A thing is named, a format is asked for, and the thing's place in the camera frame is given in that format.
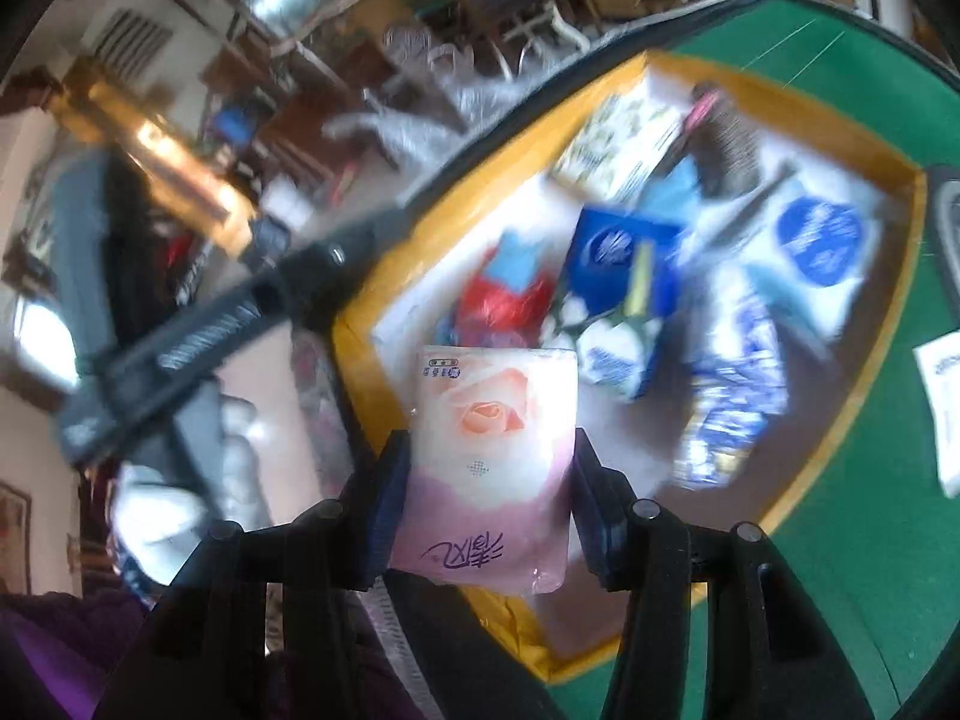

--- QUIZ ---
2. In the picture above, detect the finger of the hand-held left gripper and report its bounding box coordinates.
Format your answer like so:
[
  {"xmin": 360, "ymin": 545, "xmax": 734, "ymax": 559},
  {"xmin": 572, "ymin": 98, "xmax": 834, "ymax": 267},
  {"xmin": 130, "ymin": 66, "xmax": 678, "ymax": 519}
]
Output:
[{"xmin": 259, "ymin": 195, "xmax": 422, "ymax": 305}]

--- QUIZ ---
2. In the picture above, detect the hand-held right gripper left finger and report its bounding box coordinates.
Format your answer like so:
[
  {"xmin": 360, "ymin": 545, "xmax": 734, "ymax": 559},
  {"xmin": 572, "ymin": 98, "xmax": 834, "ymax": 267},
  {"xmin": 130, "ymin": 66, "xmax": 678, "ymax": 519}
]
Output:
[{"xmin": 94, "ymin": 427, "xmax": 413, "ymax": 720}]

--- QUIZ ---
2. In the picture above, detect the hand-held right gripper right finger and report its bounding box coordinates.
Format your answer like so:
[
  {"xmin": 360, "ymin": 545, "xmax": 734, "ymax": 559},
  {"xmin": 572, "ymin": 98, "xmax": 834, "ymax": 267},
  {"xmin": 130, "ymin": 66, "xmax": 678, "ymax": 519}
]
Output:
[{"xmin": 571, "ymin": 427, "xmax": 875, "ymax": 720}]

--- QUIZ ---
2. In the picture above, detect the yellow cardboard box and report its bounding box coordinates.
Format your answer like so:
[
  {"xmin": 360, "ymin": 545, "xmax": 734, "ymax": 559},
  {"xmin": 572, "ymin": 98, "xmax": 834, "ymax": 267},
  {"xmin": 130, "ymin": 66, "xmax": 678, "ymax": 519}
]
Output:
[{"xmin": 330, "ymin": 49, "xmax": 931, "ymax": 685}]

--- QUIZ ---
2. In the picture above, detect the pink tissue pack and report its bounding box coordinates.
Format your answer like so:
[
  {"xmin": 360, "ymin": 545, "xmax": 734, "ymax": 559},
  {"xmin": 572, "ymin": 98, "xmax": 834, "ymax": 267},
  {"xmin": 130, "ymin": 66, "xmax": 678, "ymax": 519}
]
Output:
[{"xmin": 390, "ymin": 345, "xmax": 580, "ymax": 595}]

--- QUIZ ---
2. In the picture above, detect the person's left hand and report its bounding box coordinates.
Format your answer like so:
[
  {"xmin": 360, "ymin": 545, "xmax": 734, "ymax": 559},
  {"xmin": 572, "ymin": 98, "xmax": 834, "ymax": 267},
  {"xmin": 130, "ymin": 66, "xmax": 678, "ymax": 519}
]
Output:
[{"xmin": 111, "ymin": 390, "xmax": 275, "ymax": 595}]

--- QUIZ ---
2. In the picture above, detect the small white and blue pack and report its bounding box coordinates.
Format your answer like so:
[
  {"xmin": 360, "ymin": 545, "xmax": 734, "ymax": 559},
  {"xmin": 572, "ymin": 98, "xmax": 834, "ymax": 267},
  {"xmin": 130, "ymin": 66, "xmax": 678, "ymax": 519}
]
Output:
[{"xmin": 576, "ymin": 321, "xmax": 662, "ymax": 400}]

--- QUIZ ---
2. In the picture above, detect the red shiny wrapper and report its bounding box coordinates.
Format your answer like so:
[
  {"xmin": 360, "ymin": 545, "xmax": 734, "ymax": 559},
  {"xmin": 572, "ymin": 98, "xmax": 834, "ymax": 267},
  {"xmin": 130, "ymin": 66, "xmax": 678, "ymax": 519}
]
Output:
[{"xmin": 454, "ymin": 270, "xmax": 557, "ymax": 352}]

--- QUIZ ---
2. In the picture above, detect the clear bag with blue print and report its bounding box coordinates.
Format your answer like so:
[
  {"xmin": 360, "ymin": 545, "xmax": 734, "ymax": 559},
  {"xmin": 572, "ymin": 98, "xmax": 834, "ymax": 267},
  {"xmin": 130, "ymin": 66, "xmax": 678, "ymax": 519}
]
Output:
[{"xmin": 672, "ymin": 291, "xmax": 790, "ymax": 492}]

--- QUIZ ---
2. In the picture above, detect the golden ceiling lamp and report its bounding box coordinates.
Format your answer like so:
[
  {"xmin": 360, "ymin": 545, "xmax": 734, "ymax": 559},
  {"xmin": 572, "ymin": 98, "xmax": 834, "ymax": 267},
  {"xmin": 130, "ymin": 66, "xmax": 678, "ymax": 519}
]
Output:
[{"xmin": 58, "ymin": 64, "xmax": 257, "ymax": 250}]

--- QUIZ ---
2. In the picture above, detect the blue tissue box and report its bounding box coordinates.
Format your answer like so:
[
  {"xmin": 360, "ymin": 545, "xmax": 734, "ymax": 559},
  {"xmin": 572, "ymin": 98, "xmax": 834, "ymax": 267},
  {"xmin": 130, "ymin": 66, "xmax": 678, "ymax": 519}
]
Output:
[{"xmin": 565, "ymin": 205, "xmax": 685, "ymax": 320}]

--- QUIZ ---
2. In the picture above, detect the air vent grille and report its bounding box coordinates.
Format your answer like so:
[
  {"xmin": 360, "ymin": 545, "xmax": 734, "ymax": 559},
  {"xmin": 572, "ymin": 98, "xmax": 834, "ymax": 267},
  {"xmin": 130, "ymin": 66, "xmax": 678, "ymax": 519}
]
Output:
[{"xmin": 94, "ymin": 9, "xmax": 175, "ymax": 82}]

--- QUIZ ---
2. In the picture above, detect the white printed tissue pack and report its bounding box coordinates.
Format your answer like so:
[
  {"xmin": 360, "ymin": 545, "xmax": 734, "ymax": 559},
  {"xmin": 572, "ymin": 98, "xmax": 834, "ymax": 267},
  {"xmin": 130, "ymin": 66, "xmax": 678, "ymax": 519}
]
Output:
[{"xmin": 550, "ymin": 92, "xmax": 685, "ymax": 201}]

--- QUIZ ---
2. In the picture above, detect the flat blue cloth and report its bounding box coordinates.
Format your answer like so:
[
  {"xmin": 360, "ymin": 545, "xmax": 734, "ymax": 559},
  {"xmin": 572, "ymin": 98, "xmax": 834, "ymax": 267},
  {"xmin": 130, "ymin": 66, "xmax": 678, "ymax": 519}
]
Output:
[{"xmin": 636, "ymin": 163, "xmax": 700, "ymax": 227}]

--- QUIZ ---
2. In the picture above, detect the purple clothing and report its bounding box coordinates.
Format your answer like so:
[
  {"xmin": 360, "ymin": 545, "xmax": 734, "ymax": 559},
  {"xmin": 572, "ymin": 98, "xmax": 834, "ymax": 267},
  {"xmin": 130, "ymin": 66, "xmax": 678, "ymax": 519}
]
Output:
[{"xmin": 0, "ymin": 591, "xmax": 155, "ymax": 720}]

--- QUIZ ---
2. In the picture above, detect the white paper packet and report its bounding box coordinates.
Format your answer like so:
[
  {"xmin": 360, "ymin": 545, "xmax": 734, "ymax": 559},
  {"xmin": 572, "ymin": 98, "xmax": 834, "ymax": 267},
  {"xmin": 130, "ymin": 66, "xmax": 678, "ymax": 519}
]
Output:
[{"xmin": 913, "ymin": 333, "xmax": 960, "ymax": 500}]

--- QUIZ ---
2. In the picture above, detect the speckled scouring pad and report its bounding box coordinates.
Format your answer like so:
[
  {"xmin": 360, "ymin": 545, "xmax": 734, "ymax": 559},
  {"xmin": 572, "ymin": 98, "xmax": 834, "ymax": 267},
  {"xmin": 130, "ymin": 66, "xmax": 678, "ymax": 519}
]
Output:
[{"xmin": 688, "ymin": 88, "xmax": 764, "ymax": 197}]

